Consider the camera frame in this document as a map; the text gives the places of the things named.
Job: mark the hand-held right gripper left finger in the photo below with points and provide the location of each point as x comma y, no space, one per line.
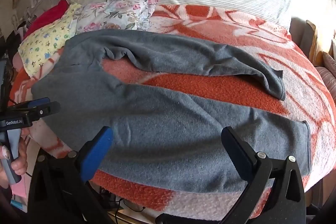
97,151

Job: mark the yellow printed pillow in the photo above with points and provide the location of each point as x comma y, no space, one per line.
44,43

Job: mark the floral pillow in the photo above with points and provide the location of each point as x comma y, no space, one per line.
118,14

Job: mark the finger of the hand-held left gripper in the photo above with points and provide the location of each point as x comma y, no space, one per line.
39,102
47,109

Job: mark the grey fleece pants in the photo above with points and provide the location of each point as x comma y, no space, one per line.
170,134

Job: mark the person's left hand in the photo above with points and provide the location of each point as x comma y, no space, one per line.
21,161

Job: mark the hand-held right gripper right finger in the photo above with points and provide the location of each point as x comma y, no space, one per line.
237,154

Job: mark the pink striped cushion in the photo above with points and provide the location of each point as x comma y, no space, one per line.
326,77

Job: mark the orange and white patterned blanket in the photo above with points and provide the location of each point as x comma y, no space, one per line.
210,87

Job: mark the red cloth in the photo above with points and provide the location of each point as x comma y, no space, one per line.
47,16

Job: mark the beige cushion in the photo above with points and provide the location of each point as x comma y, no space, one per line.
316,40

